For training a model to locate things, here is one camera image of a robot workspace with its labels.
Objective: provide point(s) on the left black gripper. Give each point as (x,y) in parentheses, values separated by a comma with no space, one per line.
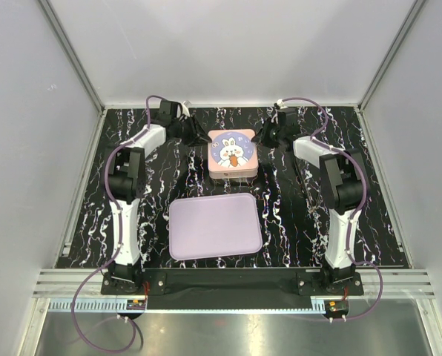
(197,136)

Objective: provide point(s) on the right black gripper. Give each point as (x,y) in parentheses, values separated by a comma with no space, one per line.
(262,133)

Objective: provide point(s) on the pink tin lid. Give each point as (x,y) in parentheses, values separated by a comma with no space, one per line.
(232,148)

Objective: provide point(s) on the pink chocolate tin box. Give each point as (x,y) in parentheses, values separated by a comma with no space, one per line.
(243,171)

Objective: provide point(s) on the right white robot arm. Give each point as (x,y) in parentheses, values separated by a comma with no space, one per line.
(343,188)

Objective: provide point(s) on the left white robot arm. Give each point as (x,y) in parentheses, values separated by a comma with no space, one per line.
(124,181)

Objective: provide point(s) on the lilac plastic tray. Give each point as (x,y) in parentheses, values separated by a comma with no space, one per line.
(214,226)

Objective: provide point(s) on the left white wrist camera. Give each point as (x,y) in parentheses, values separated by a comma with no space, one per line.
(184,112)

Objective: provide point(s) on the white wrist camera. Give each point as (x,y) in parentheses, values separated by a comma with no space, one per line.
(280,112)
(184,112)

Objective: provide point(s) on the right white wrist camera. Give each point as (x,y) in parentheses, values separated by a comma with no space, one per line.
(280,112)

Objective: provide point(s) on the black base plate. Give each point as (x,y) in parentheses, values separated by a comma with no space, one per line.
(231,289)

